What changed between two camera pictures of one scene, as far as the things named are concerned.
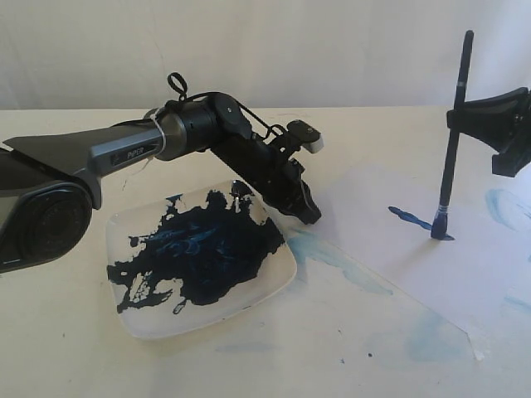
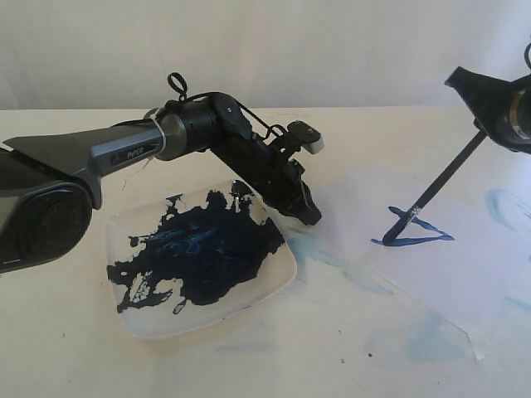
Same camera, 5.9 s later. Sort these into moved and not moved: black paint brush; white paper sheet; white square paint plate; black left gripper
Moved: black paint brush
Not moved: white paper sheet; black left gripper; white square paint plate
